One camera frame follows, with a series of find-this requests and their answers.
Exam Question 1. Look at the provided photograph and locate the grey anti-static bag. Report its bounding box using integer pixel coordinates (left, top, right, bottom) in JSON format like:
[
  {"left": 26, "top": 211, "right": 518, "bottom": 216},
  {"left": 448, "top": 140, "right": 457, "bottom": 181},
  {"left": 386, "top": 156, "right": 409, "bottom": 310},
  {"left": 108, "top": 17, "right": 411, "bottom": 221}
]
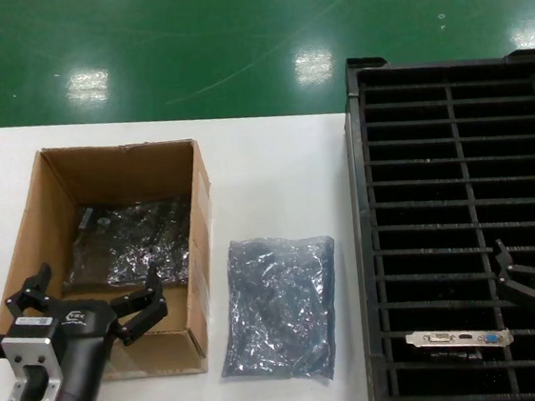
[{"left": 204, "top": 229, "right": 349, "bottom": 392}]

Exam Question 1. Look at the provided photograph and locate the bagged graphics card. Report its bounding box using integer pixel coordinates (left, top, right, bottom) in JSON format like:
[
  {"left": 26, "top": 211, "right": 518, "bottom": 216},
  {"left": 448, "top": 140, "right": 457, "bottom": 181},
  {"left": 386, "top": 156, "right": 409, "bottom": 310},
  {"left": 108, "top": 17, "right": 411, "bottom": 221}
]
[{"left": 52, "top": 193, "right": 197, "bottom": 303}]

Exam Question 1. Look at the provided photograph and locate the black slotted container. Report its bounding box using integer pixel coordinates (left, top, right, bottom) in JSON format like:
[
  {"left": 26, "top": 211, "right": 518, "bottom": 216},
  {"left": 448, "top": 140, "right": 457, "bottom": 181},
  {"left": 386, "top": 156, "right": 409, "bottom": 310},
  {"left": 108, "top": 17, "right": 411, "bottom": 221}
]
[{"left": 332, "top": 37, "right": 535, "bottom": 401}]

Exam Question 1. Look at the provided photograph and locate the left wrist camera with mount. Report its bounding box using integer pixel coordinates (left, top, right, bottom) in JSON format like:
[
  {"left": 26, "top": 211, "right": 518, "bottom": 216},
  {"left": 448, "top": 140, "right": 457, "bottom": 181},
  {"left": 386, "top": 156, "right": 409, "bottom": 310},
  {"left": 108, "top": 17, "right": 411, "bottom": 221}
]
[{"left": 0, "top": 311, "right": 66, "bottom": 401}]

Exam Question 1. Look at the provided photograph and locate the brown cardboard box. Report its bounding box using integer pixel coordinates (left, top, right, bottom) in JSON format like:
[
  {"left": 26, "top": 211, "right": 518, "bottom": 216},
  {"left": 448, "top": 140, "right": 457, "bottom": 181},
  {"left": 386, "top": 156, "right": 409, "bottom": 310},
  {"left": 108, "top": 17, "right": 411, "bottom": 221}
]
[{"left": 0, "top": 130, "right": 229, "bottom": 395}]

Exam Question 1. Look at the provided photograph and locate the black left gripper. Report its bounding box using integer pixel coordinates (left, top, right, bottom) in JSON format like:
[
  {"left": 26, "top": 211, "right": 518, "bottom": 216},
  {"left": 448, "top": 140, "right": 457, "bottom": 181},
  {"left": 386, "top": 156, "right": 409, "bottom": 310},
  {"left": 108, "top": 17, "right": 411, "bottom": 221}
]
[{"left": 1, "top": 251, "right": 177, "bottom": 401}]

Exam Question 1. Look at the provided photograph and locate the graphics card with silver bracket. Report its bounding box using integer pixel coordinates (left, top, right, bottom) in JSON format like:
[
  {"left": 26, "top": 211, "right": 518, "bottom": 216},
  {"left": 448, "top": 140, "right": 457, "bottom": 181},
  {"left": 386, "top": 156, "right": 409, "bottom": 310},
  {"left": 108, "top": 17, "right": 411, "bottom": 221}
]
[{"left": 404, "top": 320, "right": 518, "bottom": 370}]

